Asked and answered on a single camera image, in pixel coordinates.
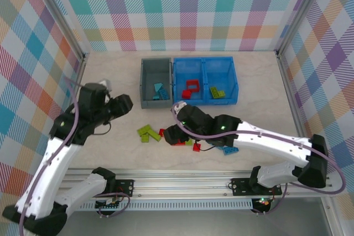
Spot red lego window frame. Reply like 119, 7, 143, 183
185, 80, 202, 93

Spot grey plastic bin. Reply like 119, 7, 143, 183
140, 57, 174, 109

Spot blue plastic bin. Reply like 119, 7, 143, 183
202, 55, 239, 106
171, 56, 206, 107

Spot green circuit board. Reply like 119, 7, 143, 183
95, 197, 123, 209

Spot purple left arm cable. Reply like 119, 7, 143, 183
18, 77, 131, 236

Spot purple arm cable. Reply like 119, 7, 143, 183
18, 77, 131, 236
171, 106, 346, 217

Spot thin black camera cable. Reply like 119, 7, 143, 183
199, 144, 223, 153
92, 121, 113, 137

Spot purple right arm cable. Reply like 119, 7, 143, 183
171, 106, 346, 217

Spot aluminium side rail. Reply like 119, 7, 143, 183
49, 52, 91, 179
276, 50, 337, 187

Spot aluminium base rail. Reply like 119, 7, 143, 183
29, 166, 337, 200

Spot slotted grey cable duct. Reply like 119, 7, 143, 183
77, 201, 254, 212

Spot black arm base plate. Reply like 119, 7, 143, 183
105, 178, 135, 198
231, 177, 283, 196

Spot aluminium frame post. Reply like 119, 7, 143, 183
32, 0, 91, 64
275, 0, 331, 57

